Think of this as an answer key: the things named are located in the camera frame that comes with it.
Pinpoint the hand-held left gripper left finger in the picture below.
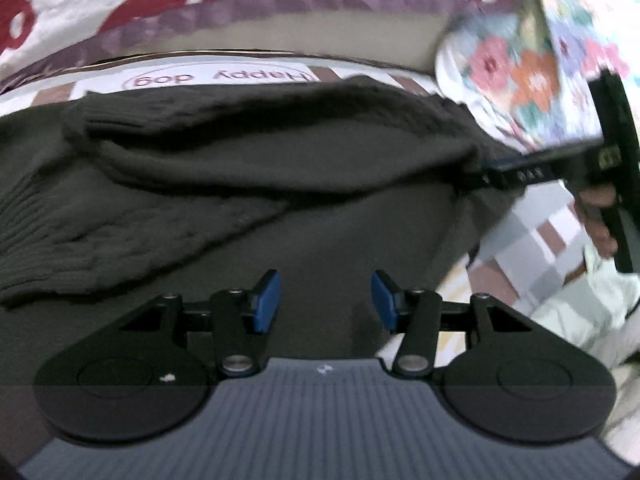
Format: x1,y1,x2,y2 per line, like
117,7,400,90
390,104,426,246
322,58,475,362
120,268,282,379

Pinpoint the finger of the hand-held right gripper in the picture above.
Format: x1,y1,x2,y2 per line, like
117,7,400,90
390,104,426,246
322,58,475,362
469,152,568,192

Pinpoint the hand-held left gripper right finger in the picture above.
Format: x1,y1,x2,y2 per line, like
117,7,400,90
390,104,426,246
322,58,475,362
370,268,534,379

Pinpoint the dark brown knitted sweater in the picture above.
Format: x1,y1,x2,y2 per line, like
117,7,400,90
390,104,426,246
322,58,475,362
0,77,532,441

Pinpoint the person's right hand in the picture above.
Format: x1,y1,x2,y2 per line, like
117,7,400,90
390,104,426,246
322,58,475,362
573,182,621,260

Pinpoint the floral print pillow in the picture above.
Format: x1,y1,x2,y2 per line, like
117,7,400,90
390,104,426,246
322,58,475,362
434,0,640,153

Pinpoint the pale green cloth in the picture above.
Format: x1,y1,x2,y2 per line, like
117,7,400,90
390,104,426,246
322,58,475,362
530,244,640,361

